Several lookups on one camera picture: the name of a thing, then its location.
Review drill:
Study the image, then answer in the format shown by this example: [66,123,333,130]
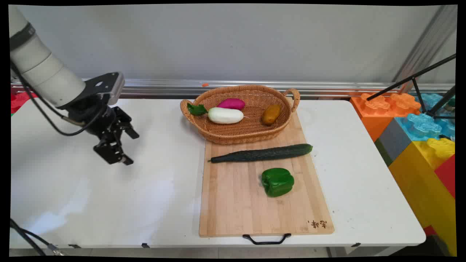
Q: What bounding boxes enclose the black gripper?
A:
[68,98,140,166]

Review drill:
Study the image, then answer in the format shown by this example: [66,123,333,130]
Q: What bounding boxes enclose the brown potato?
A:
[262,104,281,126]

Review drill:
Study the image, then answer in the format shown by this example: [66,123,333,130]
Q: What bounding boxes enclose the red foam puzzle block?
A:
[11,91,39,114]

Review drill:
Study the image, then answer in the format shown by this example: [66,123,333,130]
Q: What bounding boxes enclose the white radish with green leaves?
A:
[187,103,250,125]

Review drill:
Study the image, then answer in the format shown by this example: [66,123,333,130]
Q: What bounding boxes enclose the purple sweet potato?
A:
[217,98,246,110]

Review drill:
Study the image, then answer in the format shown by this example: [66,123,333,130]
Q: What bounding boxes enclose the woven wicker basket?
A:
[180,85,301,145]

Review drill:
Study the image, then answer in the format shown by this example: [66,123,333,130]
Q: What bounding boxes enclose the long dark green cucumber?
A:
[208,143,313,163]

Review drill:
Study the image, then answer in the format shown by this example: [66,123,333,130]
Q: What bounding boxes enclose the green bell pepper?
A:
[261,167,295,198]

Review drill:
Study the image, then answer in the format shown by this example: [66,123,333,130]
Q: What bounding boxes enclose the orange foam block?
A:
[350,92,422,143]

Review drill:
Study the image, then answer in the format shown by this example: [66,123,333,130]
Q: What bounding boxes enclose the grey foam block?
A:
[375,118,412,167]

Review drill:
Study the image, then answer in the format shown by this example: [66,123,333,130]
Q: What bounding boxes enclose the blue foam block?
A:
[395,92,456,142]

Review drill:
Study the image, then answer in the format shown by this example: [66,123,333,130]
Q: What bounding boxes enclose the black tripod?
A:
[366,53,457,120]

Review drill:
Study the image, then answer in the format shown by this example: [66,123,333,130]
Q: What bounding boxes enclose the large colourful toy bricks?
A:
[388,138,457,257]

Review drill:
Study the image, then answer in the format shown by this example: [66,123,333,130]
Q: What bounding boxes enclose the wrist camera with black bracket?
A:
[83,72,125,107]

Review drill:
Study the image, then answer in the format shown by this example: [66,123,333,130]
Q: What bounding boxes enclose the black cable with metal connector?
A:
[10,226,67,256]

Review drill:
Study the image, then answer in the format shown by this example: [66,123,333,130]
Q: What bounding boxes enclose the plain black cable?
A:
[10,218,47,256]

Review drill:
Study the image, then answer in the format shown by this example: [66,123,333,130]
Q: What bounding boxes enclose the bamboo cutting board with handle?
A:
[199,98,335,245]

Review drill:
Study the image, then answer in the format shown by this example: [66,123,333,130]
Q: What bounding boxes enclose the aluminium rail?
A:
[11,78,455,99]

